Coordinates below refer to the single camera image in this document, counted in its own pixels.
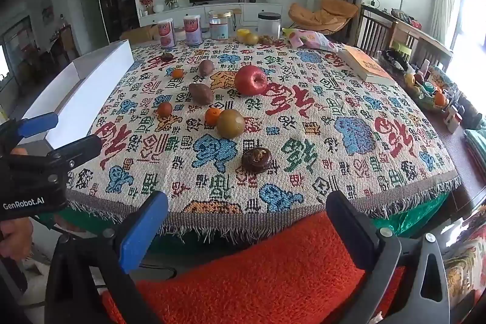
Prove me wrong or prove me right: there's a pink labelled tin can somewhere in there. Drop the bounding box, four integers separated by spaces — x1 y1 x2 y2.
183 15 203 46
158 18 176 48

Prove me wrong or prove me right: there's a brown cardboard box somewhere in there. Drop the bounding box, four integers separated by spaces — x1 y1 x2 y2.
121 24 160 44

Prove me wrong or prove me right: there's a pink snack bag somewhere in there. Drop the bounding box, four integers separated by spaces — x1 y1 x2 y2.
283 28 338 52

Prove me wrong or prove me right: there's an orange covered book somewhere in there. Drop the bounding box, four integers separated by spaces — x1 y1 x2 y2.
338 45 395 84

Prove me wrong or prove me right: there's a floral patterned cushion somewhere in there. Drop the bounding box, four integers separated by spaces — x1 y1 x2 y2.
442 221 486 305

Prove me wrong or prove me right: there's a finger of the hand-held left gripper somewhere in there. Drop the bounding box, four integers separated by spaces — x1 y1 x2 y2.
9 134 104 177
0 112 60 155

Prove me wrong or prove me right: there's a red apple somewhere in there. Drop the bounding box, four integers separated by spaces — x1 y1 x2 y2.
234 65 267 96

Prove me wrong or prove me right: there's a wooden slatted bench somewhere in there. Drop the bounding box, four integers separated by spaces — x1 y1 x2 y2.
357 4 454 70

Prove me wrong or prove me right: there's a green shiny cloth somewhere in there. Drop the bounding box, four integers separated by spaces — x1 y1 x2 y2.
372 195 452 237

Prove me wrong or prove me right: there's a clear jar with black lid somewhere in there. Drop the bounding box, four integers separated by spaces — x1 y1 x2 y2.
258 12 282 40

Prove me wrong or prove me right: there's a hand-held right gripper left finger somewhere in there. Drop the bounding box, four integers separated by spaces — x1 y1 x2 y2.
46 191 169 324

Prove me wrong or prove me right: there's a folded green cloth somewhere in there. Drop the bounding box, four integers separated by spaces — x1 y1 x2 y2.
465 128 486 173

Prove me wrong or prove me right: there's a window with dark frame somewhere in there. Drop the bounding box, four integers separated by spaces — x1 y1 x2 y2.
453 0 486 55

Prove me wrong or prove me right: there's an orange lounge chair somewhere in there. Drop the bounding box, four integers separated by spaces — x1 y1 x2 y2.
288 0 359 36

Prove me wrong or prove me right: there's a printed woven tablecloth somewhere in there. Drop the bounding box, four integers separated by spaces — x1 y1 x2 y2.
64 32 462 238

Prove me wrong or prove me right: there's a brown sweet potato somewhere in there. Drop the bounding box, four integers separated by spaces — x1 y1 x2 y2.
189 83 214 105

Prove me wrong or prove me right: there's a white cardboard box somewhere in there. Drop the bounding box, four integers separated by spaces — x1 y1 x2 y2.
21 39 133 151

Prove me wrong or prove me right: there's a basket of colourful toys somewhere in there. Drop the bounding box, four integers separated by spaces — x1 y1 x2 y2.
404 70 456 112

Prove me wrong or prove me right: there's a person's left hand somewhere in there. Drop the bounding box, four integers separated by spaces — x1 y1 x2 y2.
0 221 30 261

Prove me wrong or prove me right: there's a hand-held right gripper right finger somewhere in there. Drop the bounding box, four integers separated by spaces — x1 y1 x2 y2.
326 190 462 324

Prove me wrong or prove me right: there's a clear jar with gold lid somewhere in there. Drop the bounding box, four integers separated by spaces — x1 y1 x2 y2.
208 10 233 41

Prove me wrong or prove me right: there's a white television cabinet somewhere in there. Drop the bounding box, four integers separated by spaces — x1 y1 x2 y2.
139 2 283 29

